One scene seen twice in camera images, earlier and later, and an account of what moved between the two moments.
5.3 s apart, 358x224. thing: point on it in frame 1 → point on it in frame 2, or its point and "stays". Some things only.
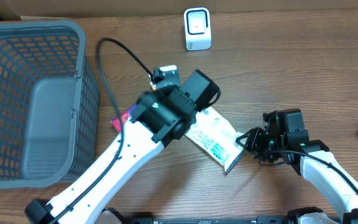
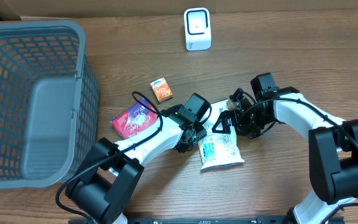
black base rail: (220, 219) stays
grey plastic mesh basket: (40, 105) stays
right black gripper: (253, 137) → (234, 115)
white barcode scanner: (197, 28) stays
